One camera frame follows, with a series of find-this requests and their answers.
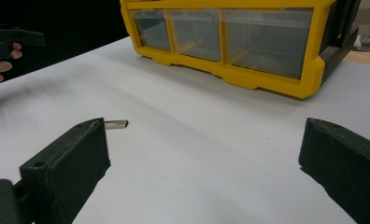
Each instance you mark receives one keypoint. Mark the medium clear plastic drawer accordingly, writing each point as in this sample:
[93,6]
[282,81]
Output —
[197,35]

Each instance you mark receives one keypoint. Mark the large clear plastic drawer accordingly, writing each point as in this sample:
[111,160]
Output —
[267,43]

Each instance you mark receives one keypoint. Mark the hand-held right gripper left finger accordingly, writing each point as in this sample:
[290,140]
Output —
[68,168]

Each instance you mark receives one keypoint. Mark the yellow and black drawer cabinet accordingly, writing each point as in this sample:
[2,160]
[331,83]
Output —
[310,71]

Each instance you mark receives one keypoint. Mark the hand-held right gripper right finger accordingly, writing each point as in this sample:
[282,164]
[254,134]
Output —
[345,168]

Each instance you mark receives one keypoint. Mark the silver metal USB stick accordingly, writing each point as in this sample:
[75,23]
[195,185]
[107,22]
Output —
[117,124]

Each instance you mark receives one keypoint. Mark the small clear plastic drawer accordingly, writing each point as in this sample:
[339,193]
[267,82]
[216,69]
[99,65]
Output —
[153,31]

